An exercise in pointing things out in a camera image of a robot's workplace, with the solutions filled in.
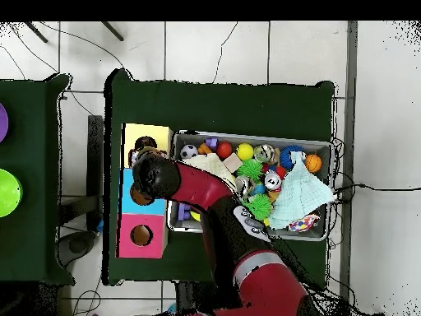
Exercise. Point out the dark green table cloth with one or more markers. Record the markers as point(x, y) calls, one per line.
point(29, 164)
point(213, 105)

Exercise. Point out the wooden cube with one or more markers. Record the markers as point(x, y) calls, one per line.
point(232, 162)

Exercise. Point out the shallow mesh bin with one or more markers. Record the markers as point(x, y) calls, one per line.
point(296, 234)

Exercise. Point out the mint muslin cloth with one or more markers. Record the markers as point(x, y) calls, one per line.
point(299, 197)

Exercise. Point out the orange basketball toy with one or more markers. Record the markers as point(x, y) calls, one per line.
point(313, 163)

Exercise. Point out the black tripod leg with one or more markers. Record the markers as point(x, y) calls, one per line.
point(112, 31)
point(36, 32)

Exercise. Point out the cream muslin cloth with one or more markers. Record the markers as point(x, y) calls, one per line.
point(210, 164)

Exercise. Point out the purple plastic block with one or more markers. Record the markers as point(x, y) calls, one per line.
point(211, 142)

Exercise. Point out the green bowl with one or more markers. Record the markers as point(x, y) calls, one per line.
point(8, 194)

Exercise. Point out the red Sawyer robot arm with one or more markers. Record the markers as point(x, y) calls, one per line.
point(204, 187)

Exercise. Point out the black and white soccer ball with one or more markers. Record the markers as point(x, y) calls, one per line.
point(188, 152)

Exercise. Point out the purple bowl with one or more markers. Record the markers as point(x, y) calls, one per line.
point(2, 123)

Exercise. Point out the wooden box with three holes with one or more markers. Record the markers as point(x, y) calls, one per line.
point(141, 250)

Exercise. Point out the black stand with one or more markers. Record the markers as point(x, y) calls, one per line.
point(95, 148)

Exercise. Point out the yellow ball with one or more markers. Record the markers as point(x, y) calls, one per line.
point(244, 151)

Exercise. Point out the multicoloured patterned cloth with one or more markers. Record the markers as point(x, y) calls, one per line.
point(304, 223)

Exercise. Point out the red ball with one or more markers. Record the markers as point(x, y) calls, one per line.
point(224, 149)

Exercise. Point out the green spiky rubber ball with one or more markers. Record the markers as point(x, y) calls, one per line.
point(261, 206)
point(250, 169)

